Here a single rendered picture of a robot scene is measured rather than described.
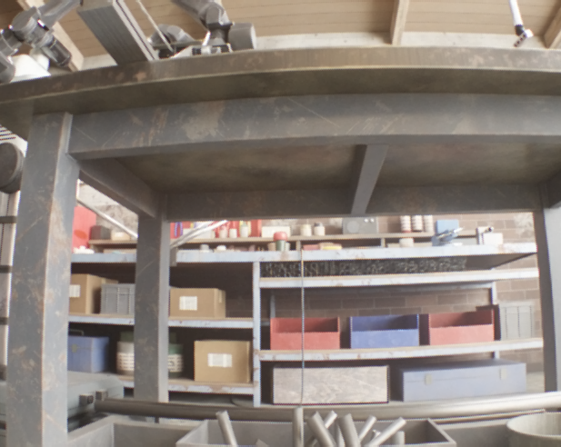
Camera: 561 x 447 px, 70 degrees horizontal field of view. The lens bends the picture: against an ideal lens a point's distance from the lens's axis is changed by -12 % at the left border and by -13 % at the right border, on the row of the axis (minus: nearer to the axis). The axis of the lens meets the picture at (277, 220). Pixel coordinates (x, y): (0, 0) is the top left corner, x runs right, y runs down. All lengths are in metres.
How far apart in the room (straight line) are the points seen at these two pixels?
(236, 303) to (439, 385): 1.50
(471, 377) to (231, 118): 2.08
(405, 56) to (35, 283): 0.72
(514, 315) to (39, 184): 2.33
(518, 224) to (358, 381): 1.77
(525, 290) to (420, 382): 1.30
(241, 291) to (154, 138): 2.46
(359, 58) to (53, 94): 0.53
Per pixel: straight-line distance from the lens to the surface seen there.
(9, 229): 1.51
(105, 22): 0.71
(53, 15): 1.51
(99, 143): 0.85
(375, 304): 3.15
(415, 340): 2.43
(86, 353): 2.77
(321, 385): 2.41
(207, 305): 2.47
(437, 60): 0.75
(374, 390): 2.43
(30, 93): 0.88
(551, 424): 1.10
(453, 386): 2.54
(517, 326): 2.61
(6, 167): 1.51
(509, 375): 2.64
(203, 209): 1.34
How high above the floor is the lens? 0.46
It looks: 13 degrees up
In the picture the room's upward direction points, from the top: straight up
